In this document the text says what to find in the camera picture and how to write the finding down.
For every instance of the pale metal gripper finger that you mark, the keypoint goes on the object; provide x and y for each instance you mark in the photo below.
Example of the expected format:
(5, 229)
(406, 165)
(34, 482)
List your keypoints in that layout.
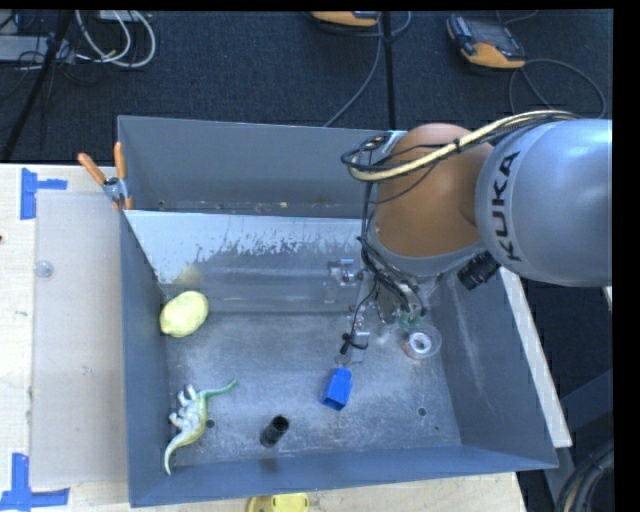
(345, 274)
(360, 340)

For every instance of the black short tube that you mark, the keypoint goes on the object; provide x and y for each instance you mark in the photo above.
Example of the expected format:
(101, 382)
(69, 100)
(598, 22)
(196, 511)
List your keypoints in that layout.
(274, 431)

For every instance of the green and white toy dinosaur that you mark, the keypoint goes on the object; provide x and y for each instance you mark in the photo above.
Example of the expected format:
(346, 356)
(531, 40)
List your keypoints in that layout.
(192, 415)

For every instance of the black cylinder on white bracket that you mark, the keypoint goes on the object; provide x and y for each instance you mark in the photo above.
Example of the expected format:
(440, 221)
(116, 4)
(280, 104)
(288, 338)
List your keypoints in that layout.
(477, 271)

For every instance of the pale flat board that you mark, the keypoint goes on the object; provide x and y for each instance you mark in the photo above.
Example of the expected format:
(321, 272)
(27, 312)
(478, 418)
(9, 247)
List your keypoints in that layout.
(75, 340)

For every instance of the grey metal bin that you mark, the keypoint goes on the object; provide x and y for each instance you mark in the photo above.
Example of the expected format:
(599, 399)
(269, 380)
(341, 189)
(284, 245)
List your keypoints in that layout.
(280, 350)

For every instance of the yellow lemon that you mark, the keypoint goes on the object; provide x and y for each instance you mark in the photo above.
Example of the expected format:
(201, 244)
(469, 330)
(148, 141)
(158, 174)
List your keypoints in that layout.
(184, 314)

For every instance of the clear glass cup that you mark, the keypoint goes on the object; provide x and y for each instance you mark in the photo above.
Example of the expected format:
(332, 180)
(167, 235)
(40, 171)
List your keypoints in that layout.
(421, 342)

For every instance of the blue block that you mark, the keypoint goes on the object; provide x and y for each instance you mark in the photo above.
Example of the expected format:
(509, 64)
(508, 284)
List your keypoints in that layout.
(337, 390)

